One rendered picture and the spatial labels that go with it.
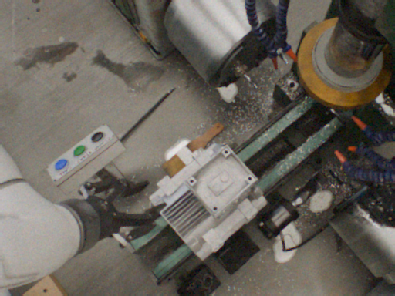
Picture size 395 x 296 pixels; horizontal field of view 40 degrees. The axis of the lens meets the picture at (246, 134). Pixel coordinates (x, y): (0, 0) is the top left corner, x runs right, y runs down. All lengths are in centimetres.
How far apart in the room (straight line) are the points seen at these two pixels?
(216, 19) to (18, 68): 68
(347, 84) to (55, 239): 55
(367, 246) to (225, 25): 58
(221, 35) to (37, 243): 66
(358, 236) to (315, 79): 38
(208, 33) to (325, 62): 35
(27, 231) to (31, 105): 89
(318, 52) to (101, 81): 78
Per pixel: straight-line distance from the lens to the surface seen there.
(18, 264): 77
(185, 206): 118
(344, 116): 137
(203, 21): 125
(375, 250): 120
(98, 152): 125
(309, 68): 102
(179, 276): 144
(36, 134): 160
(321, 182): 105
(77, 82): 162
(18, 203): 81
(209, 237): 119
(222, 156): 117
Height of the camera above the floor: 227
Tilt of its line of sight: 75 degrees down
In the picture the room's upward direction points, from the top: 9 degrees clockwise
